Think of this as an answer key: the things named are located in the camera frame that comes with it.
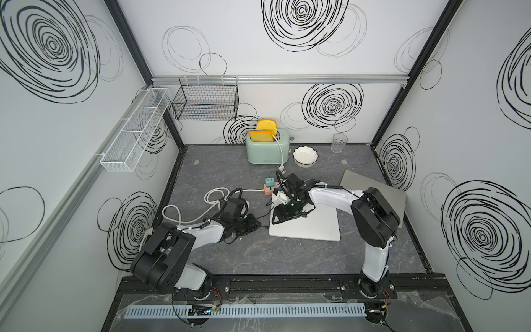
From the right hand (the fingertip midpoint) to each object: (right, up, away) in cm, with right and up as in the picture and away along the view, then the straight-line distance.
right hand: (279, 220), depth 87 cm
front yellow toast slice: (-8, +38, +10) cm, 40 cm away
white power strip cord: (-30, +9, +12) cm, 33 cm away
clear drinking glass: (+35, +36, +29) cm, 58 cm away
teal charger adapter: (-4, +16, +9) cm, 18 cm away
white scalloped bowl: (+16, +28, +28) cm, 43 cm away
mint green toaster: (-4, +30, +17) cm, 35 cm away
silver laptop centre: (+18, -1, 0) cm, 18 cm away
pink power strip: (-5, +11, +11) cm, 17 cm away
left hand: (-8, -2, +1) cm, 8 cm away
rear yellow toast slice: (-5, +43, +12) cm, 45 cm away
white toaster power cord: (+2, +23, +18) cm, 29 cm away
